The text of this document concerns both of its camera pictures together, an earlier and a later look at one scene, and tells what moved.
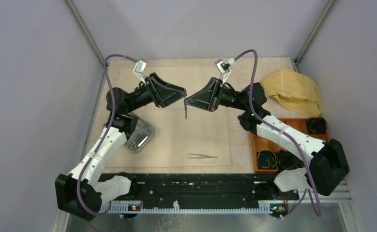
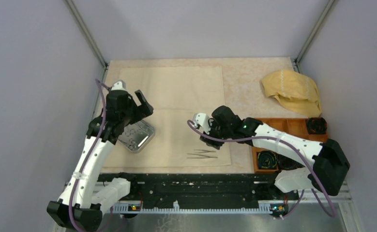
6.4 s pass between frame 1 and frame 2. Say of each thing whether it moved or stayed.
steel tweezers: stayed
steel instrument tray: stayed
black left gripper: moved
